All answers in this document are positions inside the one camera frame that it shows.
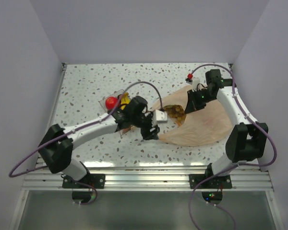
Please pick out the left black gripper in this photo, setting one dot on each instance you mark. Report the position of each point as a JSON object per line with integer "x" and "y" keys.
{"x": 146, "y": 134}

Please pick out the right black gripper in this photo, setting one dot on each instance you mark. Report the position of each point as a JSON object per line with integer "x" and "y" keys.
{"x": 193, "y": 104}

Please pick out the yellow fake banana bunch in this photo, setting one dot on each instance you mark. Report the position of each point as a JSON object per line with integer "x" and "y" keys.
{"x": 124, "y": 100}

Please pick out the brown longan bunch with leaves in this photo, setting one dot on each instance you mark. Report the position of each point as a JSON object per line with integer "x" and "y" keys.
{"x": 176, "y": 113}

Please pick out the orange translucent plastic bag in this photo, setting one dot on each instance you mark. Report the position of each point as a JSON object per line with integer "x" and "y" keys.
{"x": 202, "y": 127}

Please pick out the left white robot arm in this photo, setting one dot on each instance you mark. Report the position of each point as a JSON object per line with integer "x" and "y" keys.
{"x": 58, "y": 143}

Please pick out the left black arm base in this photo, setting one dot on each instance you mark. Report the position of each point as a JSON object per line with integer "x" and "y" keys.
{"x": 96, "y": 181}

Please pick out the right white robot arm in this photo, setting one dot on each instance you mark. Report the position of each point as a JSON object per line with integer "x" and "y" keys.
{"x": 248, "y": 138}

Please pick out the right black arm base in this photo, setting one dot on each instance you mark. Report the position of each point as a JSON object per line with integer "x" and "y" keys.
{"x": 207, "y": 181}

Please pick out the red apple with yellow patch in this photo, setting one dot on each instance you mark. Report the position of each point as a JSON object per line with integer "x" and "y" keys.
{"x": 110, "y": 102}

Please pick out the clear plastic tray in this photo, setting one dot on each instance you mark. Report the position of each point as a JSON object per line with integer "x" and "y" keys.
{"x": 117, "y": 115}

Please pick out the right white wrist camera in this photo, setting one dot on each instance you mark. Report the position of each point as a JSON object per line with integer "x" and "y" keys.
{"x": 193, "y": 81}

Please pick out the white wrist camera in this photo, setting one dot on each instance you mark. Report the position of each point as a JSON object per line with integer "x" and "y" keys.
{"x": 193, "y": 81}
{"x": 159, "y": 117}

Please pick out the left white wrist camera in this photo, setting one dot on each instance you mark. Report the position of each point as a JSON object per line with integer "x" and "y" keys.
{"x": 159, "y": 117}

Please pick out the aluminium mounting rail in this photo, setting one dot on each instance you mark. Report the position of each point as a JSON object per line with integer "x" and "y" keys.
{"x": 152, "y": 179}

